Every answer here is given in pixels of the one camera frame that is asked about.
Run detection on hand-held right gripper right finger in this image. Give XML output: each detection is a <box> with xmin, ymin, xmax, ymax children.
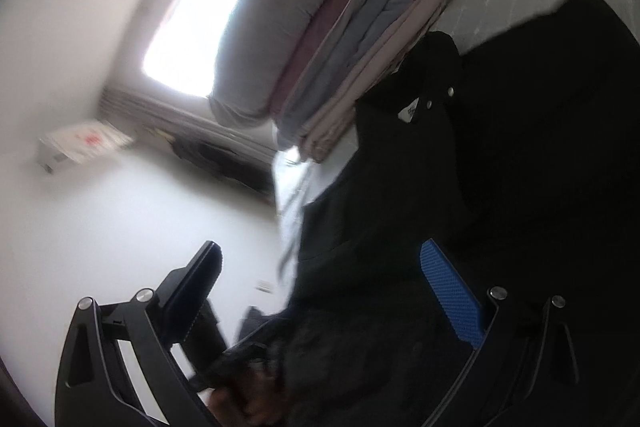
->
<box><xmin>420</xmin><ymin>238</ymin><xmax>583</xmax><ymax>427</ymax></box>

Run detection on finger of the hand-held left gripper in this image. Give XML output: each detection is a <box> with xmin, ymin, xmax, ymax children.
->
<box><xmin>187</xmin><ymin>297</ymin><xmax>228</xmax><ymax>390</ymax></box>

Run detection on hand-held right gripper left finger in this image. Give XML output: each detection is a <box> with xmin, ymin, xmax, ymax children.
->
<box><xmin>54</xmin><ymin>241</ymin><xmax>226</xmax><ymax>427</ymax></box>

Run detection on black coat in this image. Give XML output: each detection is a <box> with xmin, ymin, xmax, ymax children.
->
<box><xmin>197</xmin><ymin>0</ymin><xmax>640</xmax><ymax>427</ymax></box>

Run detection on person's left hand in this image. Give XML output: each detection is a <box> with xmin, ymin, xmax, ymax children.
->
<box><xmin>207</xmin><ymin>369</ymin><xmax>283</xmax><ymax>427</ymax></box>

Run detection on white box with red print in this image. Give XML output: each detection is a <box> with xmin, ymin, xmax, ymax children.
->
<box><xmin>37</xmin><ymin>119</ymin><xmax>133</xmax><ymax>175</ymax></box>

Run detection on window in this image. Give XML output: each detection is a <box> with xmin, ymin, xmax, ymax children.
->
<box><xmin>142</xmin><ymin>0</ymin><xmax>248</xmax><ymax>98</ymax></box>

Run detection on stack of folded blankets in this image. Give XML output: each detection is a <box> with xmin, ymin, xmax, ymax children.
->
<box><xmin>272</xmin><ymin>0</ymin><xmax>501</xmax><ymax>165</ymax></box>

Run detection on pale folded duvet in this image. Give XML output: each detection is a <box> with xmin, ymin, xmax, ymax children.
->
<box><xmin>207</xmin><ymin>0</ymin><xmax>416</xmax><ymax>130</ymax></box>

